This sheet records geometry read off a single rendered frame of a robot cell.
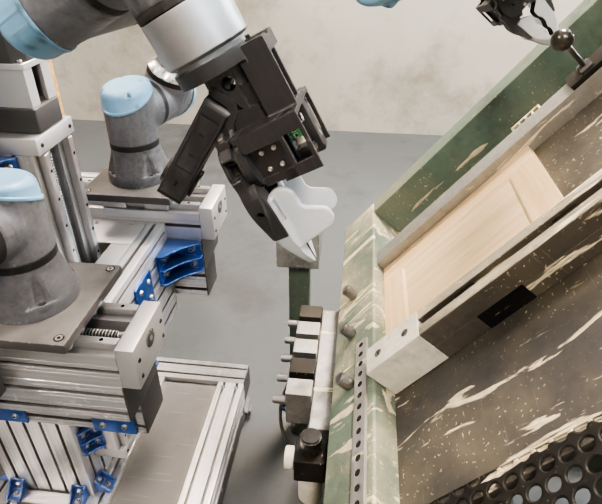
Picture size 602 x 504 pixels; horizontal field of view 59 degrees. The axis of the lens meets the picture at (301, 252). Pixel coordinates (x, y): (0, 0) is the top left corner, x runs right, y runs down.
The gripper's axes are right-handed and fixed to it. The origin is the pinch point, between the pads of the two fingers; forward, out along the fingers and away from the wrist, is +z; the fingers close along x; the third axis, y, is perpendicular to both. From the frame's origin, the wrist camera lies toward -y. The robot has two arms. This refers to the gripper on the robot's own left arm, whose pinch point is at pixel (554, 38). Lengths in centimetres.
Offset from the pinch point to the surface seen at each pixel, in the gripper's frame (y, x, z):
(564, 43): -9.6, 3.5, -1.9
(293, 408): -5, 88, 7
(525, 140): 0.0, 16.6, 9.2
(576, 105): -3.5, 6.8, 10.6
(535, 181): -11.6, 23.4, 10.2
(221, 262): 173, 123, 6
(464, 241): -6.0, 39.2, 10.5
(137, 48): 376, 74, -124
